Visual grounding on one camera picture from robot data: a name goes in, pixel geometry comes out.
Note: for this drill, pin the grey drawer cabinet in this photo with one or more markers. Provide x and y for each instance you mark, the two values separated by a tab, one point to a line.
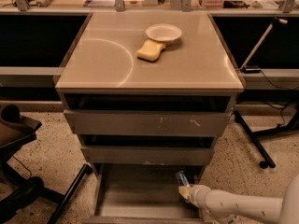
192	74

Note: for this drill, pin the drawer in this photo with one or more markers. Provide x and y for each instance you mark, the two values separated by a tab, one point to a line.
147	155
142	194
147	123

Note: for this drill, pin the middle drawer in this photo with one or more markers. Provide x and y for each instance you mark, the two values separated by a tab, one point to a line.
147	155

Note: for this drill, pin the top drawer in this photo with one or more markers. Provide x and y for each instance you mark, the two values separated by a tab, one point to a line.
147	123

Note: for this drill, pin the black stand leg left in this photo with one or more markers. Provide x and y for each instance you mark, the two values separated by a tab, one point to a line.
63	199

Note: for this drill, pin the white stand pole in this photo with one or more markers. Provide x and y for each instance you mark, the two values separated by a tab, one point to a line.
244	67

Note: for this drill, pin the white bowl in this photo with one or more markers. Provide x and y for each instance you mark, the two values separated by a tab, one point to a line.
163	32

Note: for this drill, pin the yellow sponge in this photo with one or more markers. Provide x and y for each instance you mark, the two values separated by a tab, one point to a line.
150	50

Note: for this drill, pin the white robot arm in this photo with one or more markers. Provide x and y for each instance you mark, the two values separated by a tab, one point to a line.
225	206

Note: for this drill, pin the bottom drawer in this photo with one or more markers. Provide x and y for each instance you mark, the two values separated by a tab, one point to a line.
142	194

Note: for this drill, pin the redbull can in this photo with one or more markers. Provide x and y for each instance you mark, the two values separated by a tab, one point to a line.
182	179

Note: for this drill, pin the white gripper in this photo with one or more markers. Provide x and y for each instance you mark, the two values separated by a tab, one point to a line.
197	194

